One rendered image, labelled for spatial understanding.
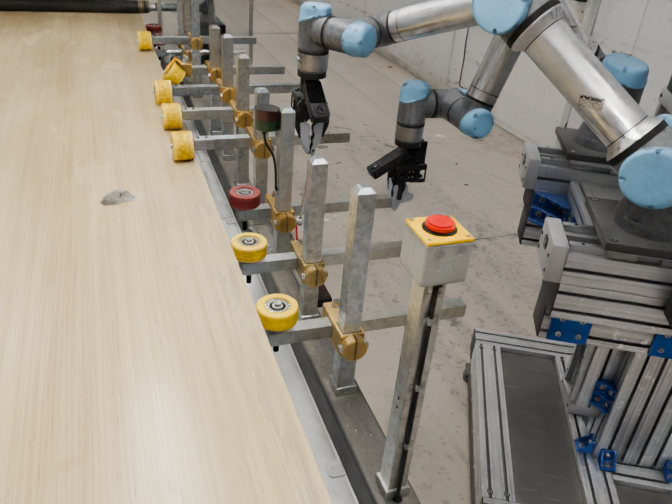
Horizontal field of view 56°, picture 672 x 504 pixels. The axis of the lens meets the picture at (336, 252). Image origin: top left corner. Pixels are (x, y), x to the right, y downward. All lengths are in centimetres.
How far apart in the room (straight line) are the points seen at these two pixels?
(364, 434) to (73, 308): 59
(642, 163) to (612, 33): 327
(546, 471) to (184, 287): 119
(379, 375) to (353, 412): 116
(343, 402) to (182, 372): 38
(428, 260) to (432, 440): 148
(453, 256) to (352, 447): 52
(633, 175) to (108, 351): 95
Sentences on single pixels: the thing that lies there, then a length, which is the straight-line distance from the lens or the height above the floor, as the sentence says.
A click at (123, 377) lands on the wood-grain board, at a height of 90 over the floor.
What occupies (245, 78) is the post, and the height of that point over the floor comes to 107.
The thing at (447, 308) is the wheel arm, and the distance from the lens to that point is 136.
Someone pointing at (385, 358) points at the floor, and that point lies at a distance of 253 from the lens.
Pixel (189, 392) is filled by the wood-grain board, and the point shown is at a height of 90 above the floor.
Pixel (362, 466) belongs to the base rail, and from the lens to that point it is 120.
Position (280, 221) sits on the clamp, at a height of 86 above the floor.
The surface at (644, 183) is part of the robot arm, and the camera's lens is 123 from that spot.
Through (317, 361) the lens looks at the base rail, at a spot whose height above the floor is 70.
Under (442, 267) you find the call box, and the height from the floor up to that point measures 118.
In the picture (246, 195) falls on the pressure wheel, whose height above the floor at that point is 91.
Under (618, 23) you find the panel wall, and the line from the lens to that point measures 444.
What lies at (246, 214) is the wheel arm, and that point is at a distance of 165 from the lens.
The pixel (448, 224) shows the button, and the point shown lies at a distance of 84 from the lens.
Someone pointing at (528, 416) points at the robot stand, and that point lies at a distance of 213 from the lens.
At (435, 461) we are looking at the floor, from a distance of 220.
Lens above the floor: 161
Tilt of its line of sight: 30 degrees down
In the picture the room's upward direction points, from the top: 5 degrees clockwise
